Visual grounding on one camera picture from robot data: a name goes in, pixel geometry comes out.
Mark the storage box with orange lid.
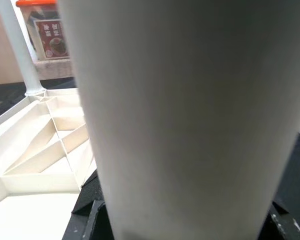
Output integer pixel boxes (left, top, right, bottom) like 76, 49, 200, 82
16, 0, 72, 61

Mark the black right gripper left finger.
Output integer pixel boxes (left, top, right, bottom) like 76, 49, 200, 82
61, 171, 116, 240

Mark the white plastic table leg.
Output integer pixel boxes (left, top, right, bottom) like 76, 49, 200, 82
57, 0, 300, 240
0, 0, 46, 97

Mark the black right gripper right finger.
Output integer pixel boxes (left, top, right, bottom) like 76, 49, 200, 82
261, 197, 300, 240

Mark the white plastic children table top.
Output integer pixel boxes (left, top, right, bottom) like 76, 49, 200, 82
0, 87, 98, 240

